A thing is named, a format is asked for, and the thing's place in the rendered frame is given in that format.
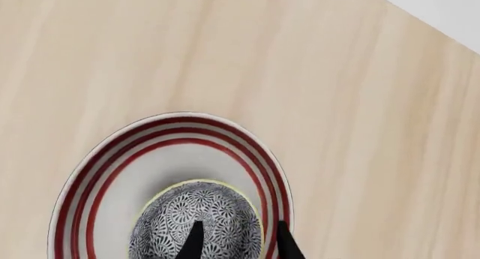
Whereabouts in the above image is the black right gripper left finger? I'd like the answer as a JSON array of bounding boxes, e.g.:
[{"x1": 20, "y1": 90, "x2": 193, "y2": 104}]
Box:
[{"x1": 175, "y1": 219, "x2": 205, "y2": 259}]

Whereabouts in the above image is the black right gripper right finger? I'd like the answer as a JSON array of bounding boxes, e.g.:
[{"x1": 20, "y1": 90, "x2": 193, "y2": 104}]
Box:
[{"x1": 276, "y1": 220, "x2": 308, "y2": 259}]

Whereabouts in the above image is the black white patterned bowl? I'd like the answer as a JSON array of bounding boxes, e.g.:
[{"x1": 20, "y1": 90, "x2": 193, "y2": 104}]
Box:
[{"x1": 128, "y1": 179, "x2": 266, "y2": 259}]

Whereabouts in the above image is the white plate with red rings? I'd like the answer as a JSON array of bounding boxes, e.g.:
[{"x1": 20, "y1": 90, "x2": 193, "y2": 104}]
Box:
[{"x1": 47, "y1": 110, "x2": 296, "y2": 259}]

